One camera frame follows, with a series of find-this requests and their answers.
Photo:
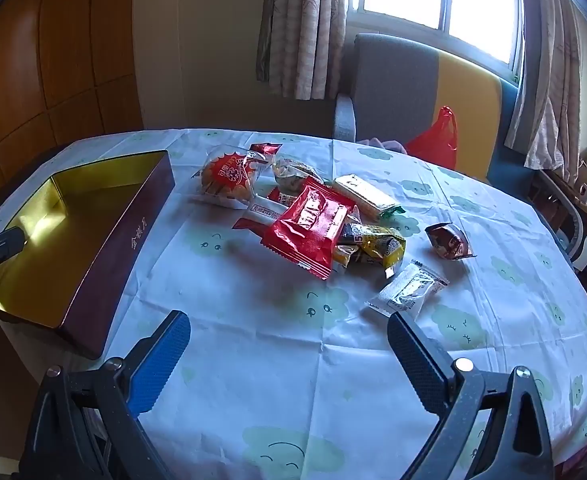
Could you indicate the grey yellow blue sofa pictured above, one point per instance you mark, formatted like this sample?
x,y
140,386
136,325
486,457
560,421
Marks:
x,y
393,85

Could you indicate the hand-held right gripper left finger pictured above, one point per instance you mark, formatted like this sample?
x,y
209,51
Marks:
x,y
158,355

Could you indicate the beige patterned curtain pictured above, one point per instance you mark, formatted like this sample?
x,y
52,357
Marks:
x,y
303,30
548,85

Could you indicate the small red candy wrapper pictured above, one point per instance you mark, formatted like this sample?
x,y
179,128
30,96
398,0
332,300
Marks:
x,y
266,149

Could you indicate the dark red snack packet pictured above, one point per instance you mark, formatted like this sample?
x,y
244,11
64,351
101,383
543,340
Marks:
x,y
448,242

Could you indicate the white clear snack packet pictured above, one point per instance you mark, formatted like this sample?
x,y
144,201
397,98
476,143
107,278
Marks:
x,y
408,290

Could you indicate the wooden wardrobe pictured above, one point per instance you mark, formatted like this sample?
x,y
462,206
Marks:
x,y
48,60

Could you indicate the pink cloth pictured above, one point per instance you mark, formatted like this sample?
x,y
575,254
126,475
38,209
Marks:
x,y
376,142

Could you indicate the maroon tin box gold interior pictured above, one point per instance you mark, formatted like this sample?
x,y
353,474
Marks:
x,y
118,255

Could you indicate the white and red snack packet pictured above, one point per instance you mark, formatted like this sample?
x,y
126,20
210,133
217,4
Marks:
x,y
261,208

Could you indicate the grey curved frame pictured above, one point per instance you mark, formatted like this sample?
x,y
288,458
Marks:
x,y
576,225

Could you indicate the clear cracker packet green ends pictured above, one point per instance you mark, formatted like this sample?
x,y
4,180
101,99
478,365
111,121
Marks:
x,y
363,195

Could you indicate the large bright red snack packet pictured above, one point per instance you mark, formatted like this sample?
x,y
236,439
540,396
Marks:
x,y
308,230

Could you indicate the clear packet brown snack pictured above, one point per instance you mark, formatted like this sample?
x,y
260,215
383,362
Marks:
x,y
293,172

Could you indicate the clear round cake packet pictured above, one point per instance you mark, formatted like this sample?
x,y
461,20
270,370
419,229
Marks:
x,y
226,180

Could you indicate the red plastic bag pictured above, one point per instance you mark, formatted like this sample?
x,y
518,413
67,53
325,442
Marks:
x,y
433,140

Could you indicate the yellow snack packet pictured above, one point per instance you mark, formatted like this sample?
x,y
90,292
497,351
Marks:
x,y
378,247

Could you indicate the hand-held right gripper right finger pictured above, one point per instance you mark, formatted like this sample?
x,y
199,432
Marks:
x,y
416,360

